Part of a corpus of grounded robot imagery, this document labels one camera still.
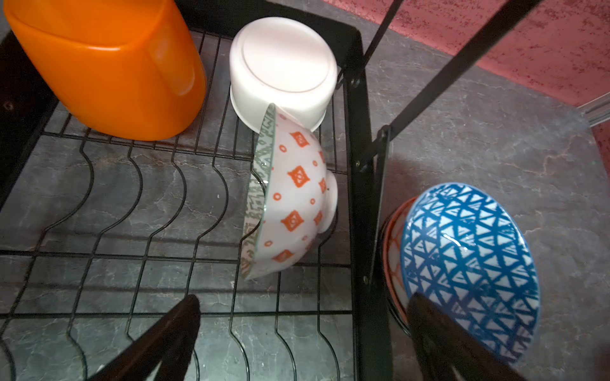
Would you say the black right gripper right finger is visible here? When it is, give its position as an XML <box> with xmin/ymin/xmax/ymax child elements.
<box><xmin>407</xmin><ymin>293</ymin><xmax>524</xmax><ymax>380</ymax></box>

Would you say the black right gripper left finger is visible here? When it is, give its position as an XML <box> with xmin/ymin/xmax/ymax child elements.
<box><xmin>91</xmin><ymin>295</ymin><xmax>200</xmax><ymax>380</ymax></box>

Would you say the blue patterned bowl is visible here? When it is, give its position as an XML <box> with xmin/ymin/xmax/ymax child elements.
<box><xmin>380</xmin><ymin>183</ymin><xmax>540</xmax><ymax>364</ymax></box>

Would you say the black wire dish rack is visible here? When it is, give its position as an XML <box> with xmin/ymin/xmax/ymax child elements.
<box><xmin>0</xmin><ymin>0</ymin><xmax>544</xmax><ymax>381</ymax></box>

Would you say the grey green patterned bowl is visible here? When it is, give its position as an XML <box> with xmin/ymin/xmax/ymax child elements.
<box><xmin>240</xmin><ymin>104</ymin><xmax>338</xmax><ymax>279</ymax></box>

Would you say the orange plastic bowl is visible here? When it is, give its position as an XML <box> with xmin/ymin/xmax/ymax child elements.
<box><xmin>3</xmin><ymin>1</ymin><xmax>207</xmax><ymax>141</ymax></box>

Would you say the white ceramic bowl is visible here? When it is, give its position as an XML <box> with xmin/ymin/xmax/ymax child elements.
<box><xmin>230</xmin><ymin>17</ymin><xmax>338</xmax><ymax>133</ymax></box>

